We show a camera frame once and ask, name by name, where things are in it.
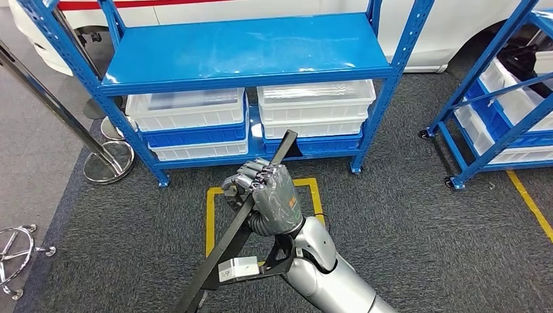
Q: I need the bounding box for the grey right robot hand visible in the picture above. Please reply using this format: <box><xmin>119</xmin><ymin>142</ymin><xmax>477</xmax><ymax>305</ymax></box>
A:
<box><xmin>221</xmin><ymin>157</ymin><xmax>305</xmax><ymax>236</ymax></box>

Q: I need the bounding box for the black plastic plate holder part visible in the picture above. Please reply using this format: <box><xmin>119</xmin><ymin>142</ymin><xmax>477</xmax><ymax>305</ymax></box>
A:
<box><xmin>172</xmin><ymin>129</ymin><xmax>303</xmax><ymax>313</ymax></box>

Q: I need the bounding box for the blue metal shelf rack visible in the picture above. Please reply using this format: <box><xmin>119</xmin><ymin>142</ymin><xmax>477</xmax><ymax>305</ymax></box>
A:
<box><xmin>419</xmin><ymin>0</ymin><xmax>553</xmax><ymax>190</ymax></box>
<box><xmin>17</xmin><ymin>0</ymin><xmax>435</xmax><ymax>188</ymax></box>

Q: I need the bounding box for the yellow floor tape square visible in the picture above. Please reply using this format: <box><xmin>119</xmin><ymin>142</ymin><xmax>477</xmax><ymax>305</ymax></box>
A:
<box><xmin>205</xmin><ymin>177</ymin><xmax>325</xmax><ymax>258</ymax></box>
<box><xmin>506</xmin><ymin>170</ymin><xmax>553</xmax><ymax>244</ymax></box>

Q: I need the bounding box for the blue plastic bin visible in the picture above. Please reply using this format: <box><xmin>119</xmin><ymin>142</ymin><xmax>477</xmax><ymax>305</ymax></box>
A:
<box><xmin>466</xmin><ymin>80</ymin><xmax>553</xmax><ymax>148</ymax></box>
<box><xmin>263</xmin><ymin>129</ymin><xmax>364</xmax><ymax>155</ymax></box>
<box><xmin>138</xmin><ymin>93</ymin><xmax>249</xmax><ymax>149</ymax></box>

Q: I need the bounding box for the white car with red stripe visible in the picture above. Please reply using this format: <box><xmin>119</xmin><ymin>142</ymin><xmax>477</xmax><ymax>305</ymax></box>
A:
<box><xmin>8</xmin><ymin>0</ymin><xmax>553</xmax><ymax>76</ymax></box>

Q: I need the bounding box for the black stool with chrome base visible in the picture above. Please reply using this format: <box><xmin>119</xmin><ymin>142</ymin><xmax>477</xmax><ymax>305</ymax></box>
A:
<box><xmin>0</xmin><ymin>224</ymin><xmax>57</xmax><ymax>301</ymax></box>

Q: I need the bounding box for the black parts pile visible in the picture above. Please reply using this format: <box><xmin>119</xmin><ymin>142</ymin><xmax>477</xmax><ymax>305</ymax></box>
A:
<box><xmin>496</xmin><ymin>43</ymin><xmax>553</xmax><ymax>98</ymax></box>

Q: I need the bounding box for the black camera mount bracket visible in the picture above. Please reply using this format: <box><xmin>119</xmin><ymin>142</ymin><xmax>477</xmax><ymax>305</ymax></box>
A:
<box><xmin>203</xmin><ymin>235</ymin><xmax>299</xmax><ymax>290</ymax></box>

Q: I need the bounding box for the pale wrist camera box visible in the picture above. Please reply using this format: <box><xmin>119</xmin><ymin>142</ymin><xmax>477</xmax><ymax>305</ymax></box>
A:
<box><xmin>218</xmin><ymin>256</ymin><xmax>260</xmax><ymax>284</ymax></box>

